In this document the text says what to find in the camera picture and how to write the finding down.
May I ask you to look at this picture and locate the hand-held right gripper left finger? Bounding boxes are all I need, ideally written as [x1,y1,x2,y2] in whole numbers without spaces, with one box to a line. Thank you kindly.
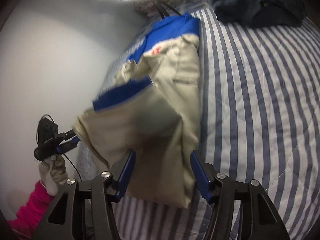
[32,149,137,240]

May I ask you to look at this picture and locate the thin black rods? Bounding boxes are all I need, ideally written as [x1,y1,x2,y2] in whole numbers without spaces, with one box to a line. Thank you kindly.
[154,0,182,19]

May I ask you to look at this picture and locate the person's left hand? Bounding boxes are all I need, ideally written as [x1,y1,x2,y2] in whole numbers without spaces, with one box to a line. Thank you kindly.
[39,154,69,196]

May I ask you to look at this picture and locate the blue white striped blanket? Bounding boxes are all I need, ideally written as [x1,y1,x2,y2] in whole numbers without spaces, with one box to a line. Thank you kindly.
[76,4,320,240]

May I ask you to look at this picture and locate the beige jacket with blue trim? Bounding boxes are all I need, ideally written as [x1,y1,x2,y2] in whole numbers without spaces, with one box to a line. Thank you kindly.
[72,12,202,209]

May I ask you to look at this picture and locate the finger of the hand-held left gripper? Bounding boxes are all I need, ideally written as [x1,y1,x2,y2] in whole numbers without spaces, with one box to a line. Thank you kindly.
[57,128,77,141]
[58,140,81,154]

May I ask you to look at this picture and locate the thin black cable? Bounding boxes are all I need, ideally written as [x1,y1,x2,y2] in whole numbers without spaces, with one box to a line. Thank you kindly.
[41,114,84,182]

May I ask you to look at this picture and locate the dark navy cloth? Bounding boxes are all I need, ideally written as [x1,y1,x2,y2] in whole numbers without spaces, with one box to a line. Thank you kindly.
[210,0,308,28]

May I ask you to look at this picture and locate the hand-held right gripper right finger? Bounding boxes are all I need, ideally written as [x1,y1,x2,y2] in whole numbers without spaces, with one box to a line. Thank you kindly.
[190,150,290,240]

